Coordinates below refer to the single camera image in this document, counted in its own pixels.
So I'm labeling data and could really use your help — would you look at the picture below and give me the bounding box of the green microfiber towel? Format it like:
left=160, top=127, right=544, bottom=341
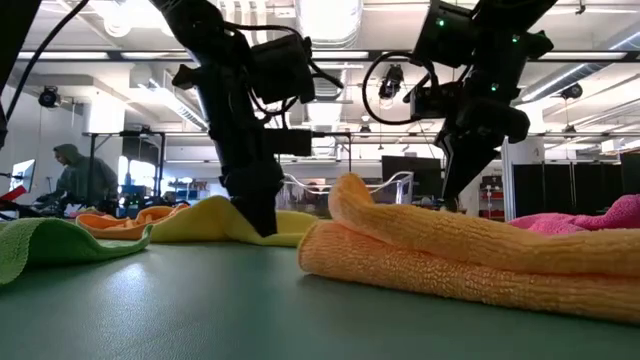
left=0, top=217, right=154, bottom=286

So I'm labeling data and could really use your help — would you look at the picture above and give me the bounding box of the narrow black partition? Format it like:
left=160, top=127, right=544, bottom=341
left=619, top=152, right=640, bottom=196

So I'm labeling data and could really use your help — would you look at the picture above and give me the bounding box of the yellow microfiber towel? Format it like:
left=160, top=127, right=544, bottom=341
left=149, top=194, right=321, bottom=249

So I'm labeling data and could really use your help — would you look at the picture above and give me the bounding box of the white column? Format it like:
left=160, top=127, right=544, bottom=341
left=501, top=102, right=546, bottom=221

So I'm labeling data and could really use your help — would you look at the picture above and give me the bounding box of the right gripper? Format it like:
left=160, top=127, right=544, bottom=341
left=434, top=62, right=531, bottom=211

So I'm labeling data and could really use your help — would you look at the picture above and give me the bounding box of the black beam with light strips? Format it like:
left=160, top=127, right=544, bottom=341
left=17, top=49, right=640, bottom=64

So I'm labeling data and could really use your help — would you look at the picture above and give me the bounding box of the pink microfiber towel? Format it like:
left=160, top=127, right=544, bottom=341
left=507, top=193, right=640, bottom=236

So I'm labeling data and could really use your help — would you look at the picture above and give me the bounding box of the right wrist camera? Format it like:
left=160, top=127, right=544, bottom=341
left=409, top=82, right=464, bottom=121

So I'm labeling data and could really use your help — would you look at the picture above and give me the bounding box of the orange microfiber towel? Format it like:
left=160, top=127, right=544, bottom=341
left=297, top=172, right=640, bottom=326
left=74, top=203, right=191, bottom=241

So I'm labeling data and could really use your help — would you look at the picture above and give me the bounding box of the red shelf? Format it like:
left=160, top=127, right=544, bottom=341
left=479, top=174, right=504, bottom=219

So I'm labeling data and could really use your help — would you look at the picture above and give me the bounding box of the person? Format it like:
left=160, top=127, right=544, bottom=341
left=35, top=143, right=120, bottom=214

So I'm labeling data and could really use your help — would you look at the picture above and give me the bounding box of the bright computer monitor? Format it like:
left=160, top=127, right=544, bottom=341
left=8, top=158, right=38, bottom=195

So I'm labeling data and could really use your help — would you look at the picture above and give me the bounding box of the clear plastic bin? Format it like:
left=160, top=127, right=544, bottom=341
left=277, top=171, right=415, bottom=206

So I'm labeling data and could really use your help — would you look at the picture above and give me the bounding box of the black monitor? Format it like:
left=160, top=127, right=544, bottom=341
left=381, top=154, right=444, bottom=201

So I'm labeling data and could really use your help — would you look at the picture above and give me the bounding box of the red flat object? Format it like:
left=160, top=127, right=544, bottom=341
left=0, top=185, right=29, bottom=204

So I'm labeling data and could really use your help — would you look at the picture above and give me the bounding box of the wide black partition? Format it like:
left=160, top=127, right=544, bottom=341
left=512, top=160, right=624, bottom=221

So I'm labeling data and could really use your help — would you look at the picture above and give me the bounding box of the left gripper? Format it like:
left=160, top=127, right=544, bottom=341
left=207, top=99, right=285, bottom=239

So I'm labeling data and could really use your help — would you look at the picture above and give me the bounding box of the black workstation frame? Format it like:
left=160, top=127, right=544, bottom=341
left=82, top=130, right=167, bottom=211

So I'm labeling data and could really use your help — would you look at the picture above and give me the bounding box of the hanging black camera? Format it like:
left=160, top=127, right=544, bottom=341
left=38, top=85, right=62, bottom=109
left=559, top=81, right=584, bottom=101
left=377, top=63, right=405, bottom=101

